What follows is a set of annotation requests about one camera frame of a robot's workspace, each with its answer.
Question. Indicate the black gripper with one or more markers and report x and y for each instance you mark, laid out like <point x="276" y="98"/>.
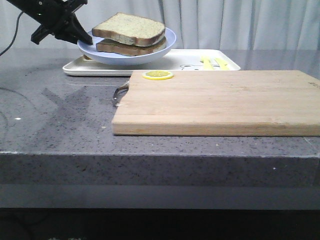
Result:
<point x="57" y="18"/>

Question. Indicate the light blue round plate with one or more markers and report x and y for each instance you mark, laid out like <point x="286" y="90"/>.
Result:
<point x="122" y="60"/>

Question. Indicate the bread slice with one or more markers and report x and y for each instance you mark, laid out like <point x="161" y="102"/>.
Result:
<point x="130" y="30"/>
<point x="111" y="46"/>

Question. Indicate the white rectangular tray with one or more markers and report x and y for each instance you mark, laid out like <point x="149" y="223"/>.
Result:
<point x="175" y="60"/>

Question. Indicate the lemon slice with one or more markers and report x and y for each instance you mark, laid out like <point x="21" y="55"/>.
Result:
<point x="157" y="75"/>

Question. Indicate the yellow plastic fork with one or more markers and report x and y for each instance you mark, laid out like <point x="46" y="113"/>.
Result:
<point x="207" y="65"/>

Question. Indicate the yellow plastic knife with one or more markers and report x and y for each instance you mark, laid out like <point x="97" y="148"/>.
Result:
<point x="223" y="65"/>

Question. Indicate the white curtain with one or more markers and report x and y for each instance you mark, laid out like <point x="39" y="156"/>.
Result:
<point x="222" y="24"/>

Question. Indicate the wooden cutting board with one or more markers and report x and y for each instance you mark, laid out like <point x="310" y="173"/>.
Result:
<point x="263" y="103"/>

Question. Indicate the metal cutting board handle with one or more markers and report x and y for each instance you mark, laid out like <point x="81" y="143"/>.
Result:
<point x="116" y="95"/>

